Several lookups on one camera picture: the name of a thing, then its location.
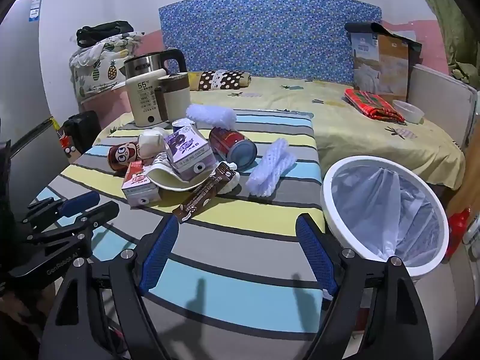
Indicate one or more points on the grey refrigerator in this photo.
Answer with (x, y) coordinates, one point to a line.
(26, 82)

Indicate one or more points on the wooden board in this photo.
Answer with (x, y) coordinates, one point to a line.
(468, 180)

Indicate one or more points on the cardboard bedding box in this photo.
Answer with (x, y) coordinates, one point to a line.
(378, 63)

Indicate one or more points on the white foam fruit net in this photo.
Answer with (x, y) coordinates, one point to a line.
(270, 165)
(210, 115)

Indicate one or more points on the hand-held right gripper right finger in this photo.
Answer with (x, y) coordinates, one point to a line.
(317, 255)

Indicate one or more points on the white round trash bin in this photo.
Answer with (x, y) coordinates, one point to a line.
(337, 210)

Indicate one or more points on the clear plastic bowl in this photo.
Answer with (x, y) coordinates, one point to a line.
(408, 112)

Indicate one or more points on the red detergent bottle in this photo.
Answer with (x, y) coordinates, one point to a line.
(457, 228)

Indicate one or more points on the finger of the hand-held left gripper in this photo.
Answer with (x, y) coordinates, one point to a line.
(101, 212)
(80, 200)

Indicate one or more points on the red tin can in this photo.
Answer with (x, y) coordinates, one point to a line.
(225, 142)

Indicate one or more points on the red cartoon face can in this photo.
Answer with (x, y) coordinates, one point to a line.
(120, 155)

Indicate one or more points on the purple drink carton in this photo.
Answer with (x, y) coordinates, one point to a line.
(187, 150)

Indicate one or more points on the black floor bag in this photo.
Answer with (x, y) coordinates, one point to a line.
(82, 127)

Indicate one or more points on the white tissue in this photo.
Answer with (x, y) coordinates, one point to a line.
(230, 187)

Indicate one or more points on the red plaid folded cloth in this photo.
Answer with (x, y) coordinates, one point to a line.
(371, 105)

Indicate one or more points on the striped table cover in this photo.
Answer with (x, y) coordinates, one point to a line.
(225, 288)

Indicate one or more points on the small blue white cup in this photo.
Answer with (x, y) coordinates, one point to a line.
(182, 123)

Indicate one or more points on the pink drink carton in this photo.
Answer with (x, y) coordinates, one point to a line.
(138, 187)

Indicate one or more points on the pineapple print bundle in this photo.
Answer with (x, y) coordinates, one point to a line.
(101, 67)

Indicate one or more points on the pink cabinet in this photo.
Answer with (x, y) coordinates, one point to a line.
(108, 108)

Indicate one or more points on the stainless steel kettle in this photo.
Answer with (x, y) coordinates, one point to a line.
(144, 63)

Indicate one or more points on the brown and cream jug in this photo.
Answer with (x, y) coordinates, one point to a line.
(174, 101)

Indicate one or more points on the black cloth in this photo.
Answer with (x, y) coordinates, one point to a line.
(367, 27)

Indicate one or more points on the blue floral headboard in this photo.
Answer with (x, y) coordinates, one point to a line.
(262, 33)

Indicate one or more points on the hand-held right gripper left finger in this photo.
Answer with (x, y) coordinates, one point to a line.
(157, 255)

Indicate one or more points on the crushed white paper cup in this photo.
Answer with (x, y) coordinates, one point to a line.
(150, 142)

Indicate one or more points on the bed with yellow sheet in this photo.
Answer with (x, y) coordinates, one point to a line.
(337, 131)

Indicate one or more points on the cream electric water dispenser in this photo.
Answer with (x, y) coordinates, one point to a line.
(144, 97)

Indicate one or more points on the brown snack wrapper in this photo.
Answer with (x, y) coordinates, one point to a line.
(204, 195)

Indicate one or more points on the cream paper bag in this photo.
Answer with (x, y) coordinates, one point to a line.
(168, 182)

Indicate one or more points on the brown polka dot pillow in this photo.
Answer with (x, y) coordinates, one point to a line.
(221, 79)

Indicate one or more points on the white board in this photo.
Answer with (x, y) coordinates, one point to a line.
(438, 101)

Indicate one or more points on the green curtain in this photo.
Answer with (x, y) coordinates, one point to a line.
(450, 18)

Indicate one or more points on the translucent white bin liner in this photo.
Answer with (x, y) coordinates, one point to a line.
(375, 202)

